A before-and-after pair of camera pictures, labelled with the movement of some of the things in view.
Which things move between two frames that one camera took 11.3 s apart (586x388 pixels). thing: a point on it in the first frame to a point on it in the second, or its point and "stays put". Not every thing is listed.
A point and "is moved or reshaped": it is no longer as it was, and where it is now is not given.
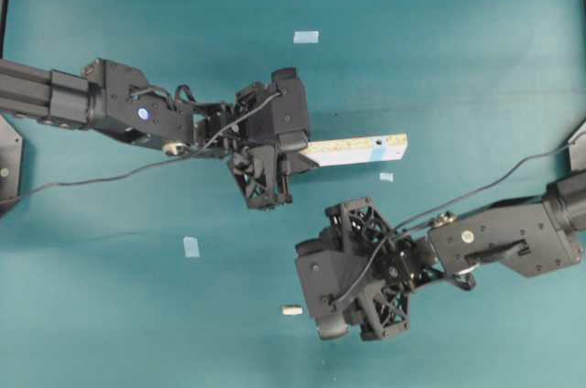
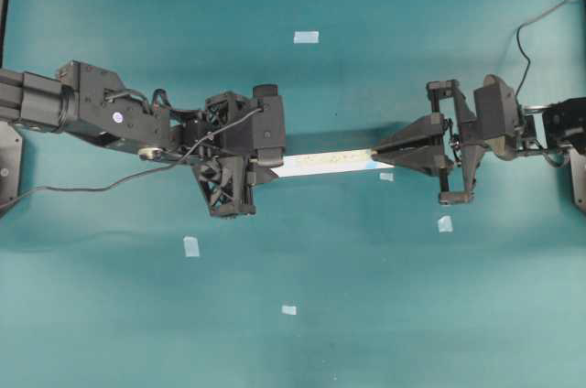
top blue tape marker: x=306 y=37 stays put
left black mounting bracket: x=10 y=165 stays put
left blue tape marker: x=190 y=246 stays put
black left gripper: x=273 y=126 to x=227 y=172
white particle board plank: x=381 y=147 is moved or reshaped
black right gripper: x=360 y=271 to x=417 y=146
